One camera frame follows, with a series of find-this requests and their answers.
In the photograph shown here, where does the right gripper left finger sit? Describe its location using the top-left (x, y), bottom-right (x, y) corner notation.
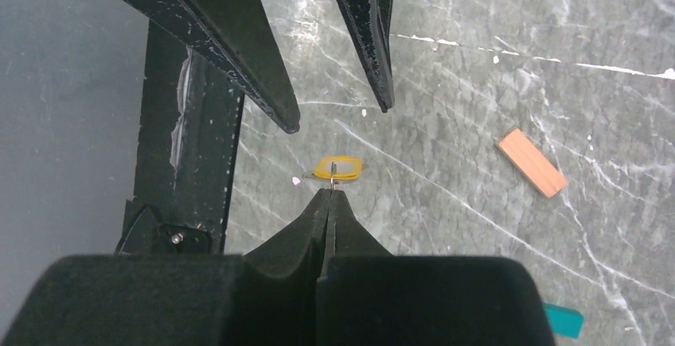
top-left (2, 189), bottom-right (330, 345)

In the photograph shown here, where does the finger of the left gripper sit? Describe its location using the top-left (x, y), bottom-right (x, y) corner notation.
top-left (123, 0), bottom-right (301, 134)
top-left (336, 0), bottom-right (395, 113)

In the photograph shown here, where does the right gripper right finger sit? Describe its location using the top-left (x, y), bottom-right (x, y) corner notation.
top-left (316, 190), bottom-right (555, 345)

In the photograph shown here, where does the yellow tag key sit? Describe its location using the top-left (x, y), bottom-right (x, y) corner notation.
top-left (302, 155), bottom-right (365, 184)

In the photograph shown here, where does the teal block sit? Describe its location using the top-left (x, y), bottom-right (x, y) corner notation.
top-left (544, 303), bottom-right (585, 339)

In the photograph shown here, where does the wooden block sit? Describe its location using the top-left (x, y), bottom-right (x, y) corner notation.
top-left (497, 128), bottom-right (568, 198)

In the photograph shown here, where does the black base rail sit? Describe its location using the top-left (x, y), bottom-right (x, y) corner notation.
top-left (115, 23), bottom-right (244, 255)

